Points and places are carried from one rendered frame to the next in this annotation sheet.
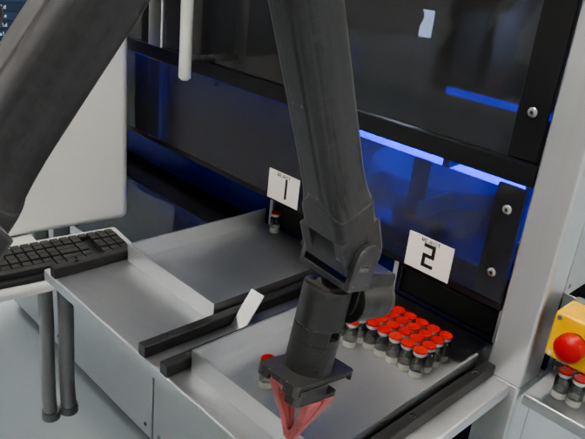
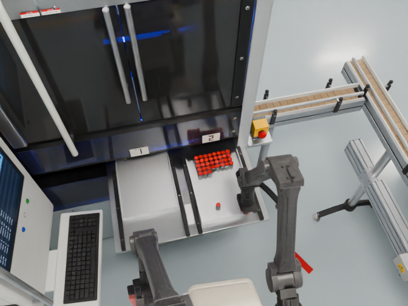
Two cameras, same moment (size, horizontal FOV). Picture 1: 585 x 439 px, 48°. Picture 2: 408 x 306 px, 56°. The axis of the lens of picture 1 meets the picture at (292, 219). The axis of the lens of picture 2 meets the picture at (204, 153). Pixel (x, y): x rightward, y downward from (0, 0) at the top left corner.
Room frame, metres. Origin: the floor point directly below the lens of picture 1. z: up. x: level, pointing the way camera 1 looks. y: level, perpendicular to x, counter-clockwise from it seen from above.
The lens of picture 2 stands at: (0.41, 0.67, 2.53)
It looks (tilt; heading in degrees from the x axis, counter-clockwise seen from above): 58 degrees down; 303
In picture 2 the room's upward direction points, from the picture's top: straight up
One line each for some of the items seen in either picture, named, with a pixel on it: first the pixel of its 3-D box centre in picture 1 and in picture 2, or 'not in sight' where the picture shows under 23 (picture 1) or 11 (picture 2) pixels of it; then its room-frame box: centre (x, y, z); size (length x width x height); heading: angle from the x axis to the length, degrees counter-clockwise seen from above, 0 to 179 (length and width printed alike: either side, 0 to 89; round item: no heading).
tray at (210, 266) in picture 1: (243, 256); (145, 181); (1.11, 0.09, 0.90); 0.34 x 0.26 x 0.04; 136
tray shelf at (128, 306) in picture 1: (274, 320); (183, 189); (0.94, 0.01, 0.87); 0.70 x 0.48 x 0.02; 46
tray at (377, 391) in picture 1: (339, 361); (220, 184); (0.81, -0.09, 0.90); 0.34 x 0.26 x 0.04; 137
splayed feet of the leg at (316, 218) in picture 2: not in sight; (348, 207); (0.17, -0.81, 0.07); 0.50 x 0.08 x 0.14; 46
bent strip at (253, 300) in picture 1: (222, 320); (188, 207); (0.86, 0.09, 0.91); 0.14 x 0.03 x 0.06; 136
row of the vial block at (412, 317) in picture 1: (402, 324); (212, 156); (0.92, -0.20, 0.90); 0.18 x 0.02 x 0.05; 47
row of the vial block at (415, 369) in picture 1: (376, 337); (215, 168); (0.87, -0.15, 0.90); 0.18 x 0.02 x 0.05; 47
